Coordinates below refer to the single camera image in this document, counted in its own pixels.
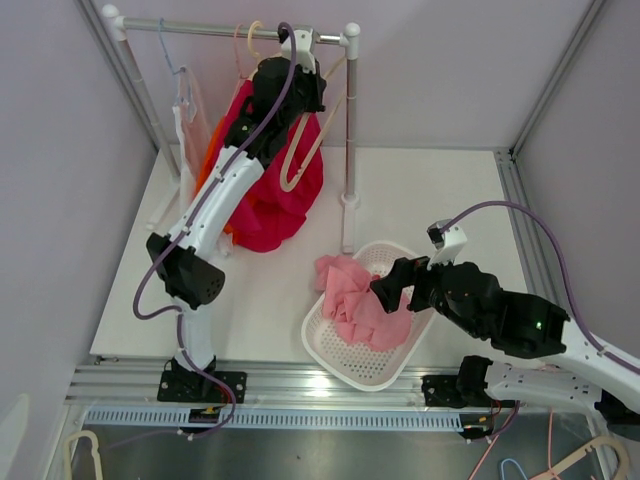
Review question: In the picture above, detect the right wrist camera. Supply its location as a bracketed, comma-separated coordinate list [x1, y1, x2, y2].
[427, 219, 467, 269]

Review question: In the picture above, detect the orange t shirt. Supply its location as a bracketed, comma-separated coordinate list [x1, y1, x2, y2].
[192, 114, 236, 236]

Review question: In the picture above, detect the pink hanger on floor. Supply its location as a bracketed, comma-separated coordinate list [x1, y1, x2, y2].
[467, 401, 550, 480]

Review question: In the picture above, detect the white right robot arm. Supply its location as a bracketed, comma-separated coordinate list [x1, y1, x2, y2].
[370, 257, 639, 440]

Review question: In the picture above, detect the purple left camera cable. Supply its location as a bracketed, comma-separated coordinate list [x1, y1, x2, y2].
[132, 20, 300, 441]

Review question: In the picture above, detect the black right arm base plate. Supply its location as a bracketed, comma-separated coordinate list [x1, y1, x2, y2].
[421, 375, 515, 409]

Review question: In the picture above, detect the magenta t shirt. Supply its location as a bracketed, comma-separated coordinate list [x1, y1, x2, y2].
[221, 80, 324, 253]

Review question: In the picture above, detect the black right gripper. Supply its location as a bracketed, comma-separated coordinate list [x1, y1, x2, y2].
[369, 246, 483, 339]

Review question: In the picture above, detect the blue hanger on floor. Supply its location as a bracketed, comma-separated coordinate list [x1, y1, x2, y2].
[499, 458, 528, 480]

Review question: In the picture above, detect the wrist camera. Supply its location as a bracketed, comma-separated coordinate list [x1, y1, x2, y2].
[280, 27, 319, 74]
[427, 219, 467, 269]

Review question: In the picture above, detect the light pink t shirt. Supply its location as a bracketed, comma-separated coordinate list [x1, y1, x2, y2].
[314, 255, 412, 352]

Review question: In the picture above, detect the purple camera cable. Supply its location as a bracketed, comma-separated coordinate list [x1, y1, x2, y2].
[132, 20, 300, 441]
[442, 200, 640, 374]

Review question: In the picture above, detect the pink thin hanger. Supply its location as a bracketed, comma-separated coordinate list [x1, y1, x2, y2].
[233, 23, 246, 82]

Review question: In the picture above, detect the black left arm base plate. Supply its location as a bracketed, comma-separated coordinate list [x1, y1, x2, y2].
[157, 359, 248, 404]

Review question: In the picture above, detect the blue thin hanger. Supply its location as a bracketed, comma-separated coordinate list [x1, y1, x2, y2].
[157, 18, 193, 105]

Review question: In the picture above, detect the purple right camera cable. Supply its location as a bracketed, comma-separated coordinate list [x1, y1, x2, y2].
[442, 200, 640, 374]

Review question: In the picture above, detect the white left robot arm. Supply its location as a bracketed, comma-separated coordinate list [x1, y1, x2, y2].
[146, 57, 326, 401]

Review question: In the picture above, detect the beige hanger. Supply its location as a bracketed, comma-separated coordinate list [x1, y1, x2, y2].
[62, 429, 105, 480]
[529, 434, 632, 480]
[242, 20, 266, 80]
[278, 54, 349, 194]

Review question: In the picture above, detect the white t shirt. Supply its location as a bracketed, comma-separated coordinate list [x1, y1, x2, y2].
[172, 66, 213, 212]

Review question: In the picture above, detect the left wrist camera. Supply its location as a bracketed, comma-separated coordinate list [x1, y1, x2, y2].
[280, 27, 319, 74]

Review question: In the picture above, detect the white slotted cable duct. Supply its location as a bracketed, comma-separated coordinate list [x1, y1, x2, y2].
[84, 406, 463, 433]

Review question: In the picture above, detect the silver clothes rack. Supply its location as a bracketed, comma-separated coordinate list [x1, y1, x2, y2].
[101, 4, 360, 254]

